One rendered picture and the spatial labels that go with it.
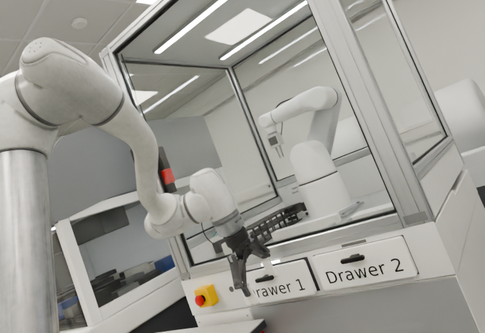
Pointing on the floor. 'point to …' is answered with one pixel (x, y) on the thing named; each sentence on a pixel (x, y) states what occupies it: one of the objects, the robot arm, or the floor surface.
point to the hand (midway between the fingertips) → (263, 287)
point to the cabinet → (386, 302)
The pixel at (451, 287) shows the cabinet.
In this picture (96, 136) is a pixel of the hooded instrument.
